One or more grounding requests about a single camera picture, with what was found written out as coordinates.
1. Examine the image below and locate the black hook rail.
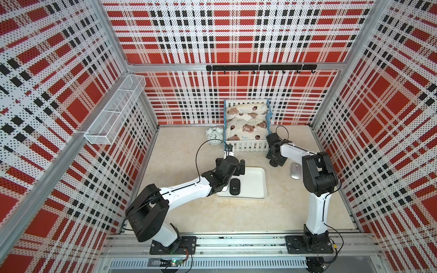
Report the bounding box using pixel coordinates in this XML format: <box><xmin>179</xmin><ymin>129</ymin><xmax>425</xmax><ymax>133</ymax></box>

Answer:
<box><xmin>206</xmin><ymin>64</ymin><xmax>318</xmax><ymax>72</ymax></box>

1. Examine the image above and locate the aluminium front rail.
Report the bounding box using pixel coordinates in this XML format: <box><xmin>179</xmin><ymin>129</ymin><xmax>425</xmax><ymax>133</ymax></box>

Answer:
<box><xmin>96</xmin><ymin>232</ymin><xmax>390</xmax><ymax>273</ymax></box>

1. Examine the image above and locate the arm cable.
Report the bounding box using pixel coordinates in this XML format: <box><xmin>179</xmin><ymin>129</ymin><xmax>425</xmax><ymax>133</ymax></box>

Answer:
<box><xmin>195</xmin><ymin>138</ymin><xmax>229</xmax><ymax>182</ymax></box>
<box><xmin>275</xmin><ymin>124</ymin><xmax>291</xmax><ymax>141</ymax></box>

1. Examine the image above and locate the black mouse with logo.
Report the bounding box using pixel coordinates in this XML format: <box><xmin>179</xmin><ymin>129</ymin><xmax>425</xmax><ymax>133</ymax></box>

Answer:
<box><xmin>229</xmin><ymin>178</ymin><xmax>241</xmax><ymax>196</ymax></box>

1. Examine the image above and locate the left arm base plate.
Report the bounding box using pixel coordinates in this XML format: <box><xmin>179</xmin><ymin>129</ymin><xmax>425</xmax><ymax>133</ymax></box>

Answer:
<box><xmin>149</xmin><ymin>236</ymin><xmax>197</xmax><ymax>255</ymax></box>

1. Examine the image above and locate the white storage tray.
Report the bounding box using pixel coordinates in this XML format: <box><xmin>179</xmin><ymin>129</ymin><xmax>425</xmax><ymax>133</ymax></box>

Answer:
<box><xmin>216</xmin><ymin>167</ymin><xmax>267</xmax><ymax>200</ymax></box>

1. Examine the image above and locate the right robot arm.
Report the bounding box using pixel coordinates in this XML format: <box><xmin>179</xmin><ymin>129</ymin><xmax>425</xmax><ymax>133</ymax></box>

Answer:
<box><xmin>266</xmin><ymin>133</ymin><xmax>339</xmax><ymax>254</ymax></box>

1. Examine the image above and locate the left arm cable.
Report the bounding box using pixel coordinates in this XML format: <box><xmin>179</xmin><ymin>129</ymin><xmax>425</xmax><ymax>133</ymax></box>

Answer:
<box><xmin>195</xmin><ymin>138</ymin><xmax>229</xmax><ymax>182</ymax></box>

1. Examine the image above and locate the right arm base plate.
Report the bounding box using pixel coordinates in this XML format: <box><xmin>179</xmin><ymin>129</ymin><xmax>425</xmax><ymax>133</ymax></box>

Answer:
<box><xmin>285</xmin><ymin>234</ymin><xmax>334</xmax><ymax>254</ymax></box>

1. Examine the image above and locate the toy crib white blue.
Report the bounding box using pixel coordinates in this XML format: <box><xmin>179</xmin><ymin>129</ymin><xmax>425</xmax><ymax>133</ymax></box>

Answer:
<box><xmin>224</xmin><ymin>99</ymin><xmax>272</xmax><ymax>152</ymax></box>

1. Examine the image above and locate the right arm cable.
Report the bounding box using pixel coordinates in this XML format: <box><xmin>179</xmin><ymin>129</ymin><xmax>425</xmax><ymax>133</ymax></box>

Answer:
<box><xmin>275</xmin><ymin>124</ymin><xmax>291</xmax><ymax>141</ymax></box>

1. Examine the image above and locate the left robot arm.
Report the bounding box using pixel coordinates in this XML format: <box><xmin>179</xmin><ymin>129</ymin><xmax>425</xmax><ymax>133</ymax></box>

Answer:
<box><xmin>125</xmin><ymin>156</ymin><xmax>245</xmax><ymax>247</ymax></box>

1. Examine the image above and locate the silver mouse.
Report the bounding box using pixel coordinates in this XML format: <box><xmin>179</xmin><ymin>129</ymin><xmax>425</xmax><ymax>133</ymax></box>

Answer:
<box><xmin>290</xmin><ymin>162</ymin><xmax>302</xmax><ymax>180</ymax></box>

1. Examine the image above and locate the white wire basket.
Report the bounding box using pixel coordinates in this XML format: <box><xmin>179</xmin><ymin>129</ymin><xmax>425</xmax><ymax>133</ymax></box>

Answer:
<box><xmin>84</xmin><ymin>75</ymin><xmax>146</xmax><ymax>145</ymax></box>

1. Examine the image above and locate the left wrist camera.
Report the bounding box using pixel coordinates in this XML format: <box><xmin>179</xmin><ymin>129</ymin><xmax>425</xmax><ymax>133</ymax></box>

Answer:
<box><xmin>224</xmin><ymin>144</ymin><xmax>234</xmax><ymax>158</ymax></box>

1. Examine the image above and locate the white alarm clock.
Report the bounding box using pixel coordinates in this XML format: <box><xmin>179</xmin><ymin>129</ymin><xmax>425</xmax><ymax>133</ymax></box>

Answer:
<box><xmin>206</xmin><ymin>126</ymin><xmax>224</xmax><ymax>145</ymax></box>

